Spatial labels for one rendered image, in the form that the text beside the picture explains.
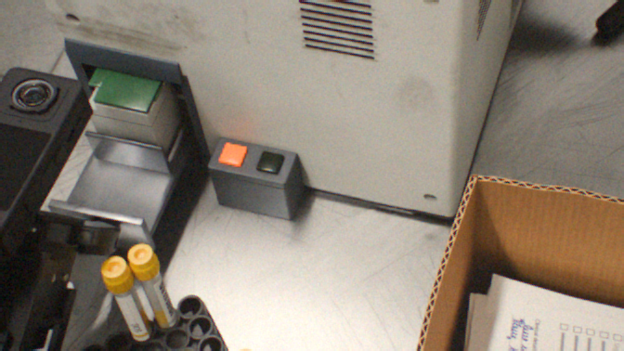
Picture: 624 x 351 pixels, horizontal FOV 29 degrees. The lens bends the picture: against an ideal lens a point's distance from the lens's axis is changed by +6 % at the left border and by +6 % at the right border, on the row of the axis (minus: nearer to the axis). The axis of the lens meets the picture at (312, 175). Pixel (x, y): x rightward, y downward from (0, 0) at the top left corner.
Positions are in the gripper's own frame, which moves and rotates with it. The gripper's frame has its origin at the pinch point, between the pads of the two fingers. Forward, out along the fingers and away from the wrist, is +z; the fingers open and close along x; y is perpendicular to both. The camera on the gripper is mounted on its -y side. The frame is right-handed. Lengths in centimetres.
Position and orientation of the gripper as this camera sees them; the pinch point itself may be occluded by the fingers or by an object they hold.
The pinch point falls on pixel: (97, 227)
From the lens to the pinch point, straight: 82.8
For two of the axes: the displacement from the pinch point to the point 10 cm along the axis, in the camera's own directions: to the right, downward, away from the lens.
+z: 2.3, 0.8, 9.7
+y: -2.2, 9.8, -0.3
